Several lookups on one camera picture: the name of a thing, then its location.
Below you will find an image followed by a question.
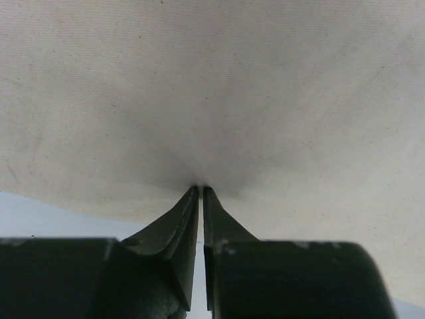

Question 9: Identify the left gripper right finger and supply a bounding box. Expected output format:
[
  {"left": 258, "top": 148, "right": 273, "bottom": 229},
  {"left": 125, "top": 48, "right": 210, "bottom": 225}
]
[{"left": 203, "top": 187, "right": 396, "bottom": 318}]

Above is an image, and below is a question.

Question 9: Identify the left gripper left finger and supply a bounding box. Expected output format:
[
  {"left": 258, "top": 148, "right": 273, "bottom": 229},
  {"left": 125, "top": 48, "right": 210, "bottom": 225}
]
[{"left": 1, "top": 186, "right": 199, "bottom": 318}]

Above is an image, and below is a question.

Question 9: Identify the beige cloth surgical kit roll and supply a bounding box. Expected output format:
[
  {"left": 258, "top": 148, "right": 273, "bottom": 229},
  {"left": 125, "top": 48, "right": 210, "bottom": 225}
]
[{"left": 1, "top": 1, "right": 424, "bottom": 305}]

